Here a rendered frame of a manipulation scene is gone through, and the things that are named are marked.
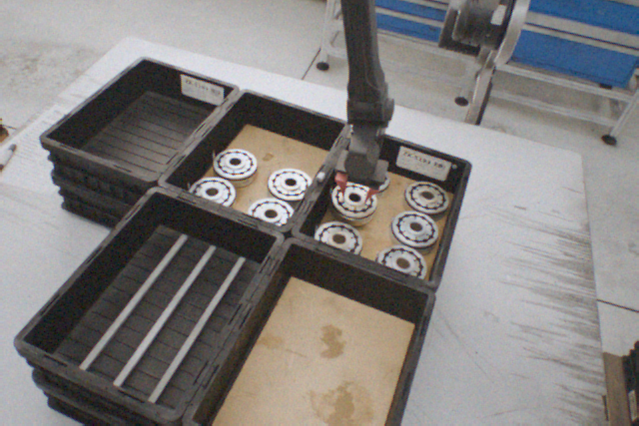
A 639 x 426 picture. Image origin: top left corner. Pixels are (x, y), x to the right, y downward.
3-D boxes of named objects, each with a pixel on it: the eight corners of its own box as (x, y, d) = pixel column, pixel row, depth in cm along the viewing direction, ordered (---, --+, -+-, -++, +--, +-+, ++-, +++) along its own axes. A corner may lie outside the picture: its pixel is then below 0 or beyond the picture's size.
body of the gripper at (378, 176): (381, 188, 113) (388, 162, 107) (333, 175, 114) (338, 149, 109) (386, 168, 117) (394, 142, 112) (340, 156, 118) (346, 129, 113)
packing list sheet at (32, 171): (50, 103, 162) (49, 102, 162) (119, 123, 159) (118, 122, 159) (-31, 173, 139) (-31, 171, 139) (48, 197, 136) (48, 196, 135)
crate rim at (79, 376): (154, 192, 113) (153, 184, 111) (287, 242, 107) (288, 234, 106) (11, 352, 85) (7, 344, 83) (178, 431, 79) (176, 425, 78)
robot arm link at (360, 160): (394, 94, 102) (349, 90, 105) (382, 130, 94) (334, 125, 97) (394, 144, 110) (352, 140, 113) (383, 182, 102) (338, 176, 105)
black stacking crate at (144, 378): (159, 223, 119) (154, 187, 112) (283, 272, 114) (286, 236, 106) (28, 379, 92) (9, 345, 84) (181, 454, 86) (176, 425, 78)
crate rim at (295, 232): (351, 130, 135) (353, 122, 133) (470, 169, 129) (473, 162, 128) (287, 242, 107) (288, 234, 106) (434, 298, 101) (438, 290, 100)
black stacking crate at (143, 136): (147, 92, 153) (142, 57, 145) (241, 124, 147) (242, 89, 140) (48, 178, 126) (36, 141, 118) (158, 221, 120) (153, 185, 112)
